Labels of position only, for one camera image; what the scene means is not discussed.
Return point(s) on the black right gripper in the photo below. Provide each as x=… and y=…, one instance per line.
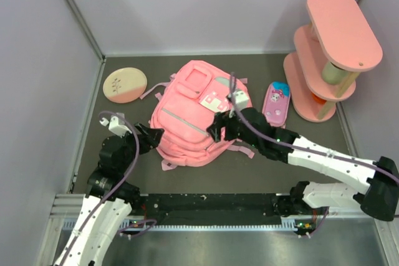
x=222, y=119

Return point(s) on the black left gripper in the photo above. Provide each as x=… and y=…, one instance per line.
x=149, y=137

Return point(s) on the pink student backpack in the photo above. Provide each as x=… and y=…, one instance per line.
x=185, y=109

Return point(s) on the pink cartoon pencil case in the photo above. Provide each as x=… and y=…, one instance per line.
x=276, y=104

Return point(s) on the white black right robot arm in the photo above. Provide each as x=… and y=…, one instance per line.
x=370, y=185

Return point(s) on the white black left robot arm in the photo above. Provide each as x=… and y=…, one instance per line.
x=109, y=198

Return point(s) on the cream and pink plate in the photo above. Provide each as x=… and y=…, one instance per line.
x=124, y=85

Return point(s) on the orange bowl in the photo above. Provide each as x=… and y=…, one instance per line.
x=318, y=100

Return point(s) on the pale green cup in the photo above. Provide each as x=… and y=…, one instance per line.
x=333, y=75

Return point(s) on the pink three-tier wooden shelf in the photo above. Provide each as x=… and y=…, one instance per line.
x=338, y=32

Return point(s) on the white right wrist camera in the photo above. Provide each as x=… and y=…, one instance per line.
x=239, y=100

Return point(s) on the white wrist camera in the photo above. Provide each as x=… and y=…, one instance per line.
x=115, y=126
x=239, y=100

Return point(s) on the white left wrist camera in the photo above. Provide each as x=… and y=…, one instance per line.
x=115, y=126

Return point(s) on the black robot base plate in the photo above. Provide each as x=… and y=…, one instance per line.
x=220, y=209

